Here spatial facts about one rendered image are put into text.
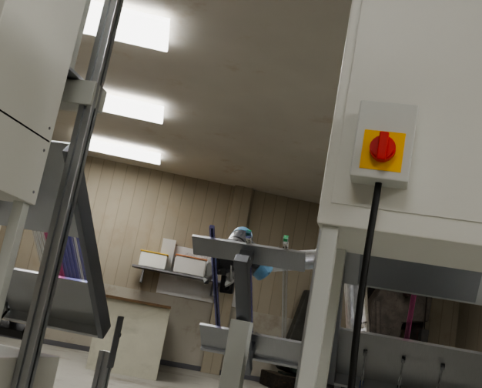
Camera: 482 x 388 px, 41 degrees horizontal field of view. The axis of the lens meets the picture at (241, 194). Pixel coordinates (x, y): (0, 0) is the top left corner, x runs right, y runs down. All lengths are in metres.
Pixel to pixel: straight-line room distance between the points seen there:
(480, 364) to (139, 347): 6.49
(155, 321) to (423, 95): 7.13
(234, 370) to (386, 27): 1.11
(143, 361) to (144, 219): 3.43
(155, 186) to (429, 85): 9.96
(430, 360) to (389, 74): 1.00
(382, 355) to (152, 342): 6.32
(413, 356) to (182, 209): 9.22
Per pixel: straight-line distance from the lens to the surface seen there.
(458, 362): 2.01
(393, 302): 10.59
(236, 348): 1.97
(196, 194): 11.08
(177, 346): 10.89
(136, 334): 8.18
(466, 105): 1.24
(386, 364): 2.04
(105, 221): 11.01
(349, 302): 2.45
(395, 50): 1.28
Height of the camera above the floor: 0.79
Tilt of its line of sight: 11 degrees up
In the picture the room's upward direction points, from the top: 10 degrees clockwise
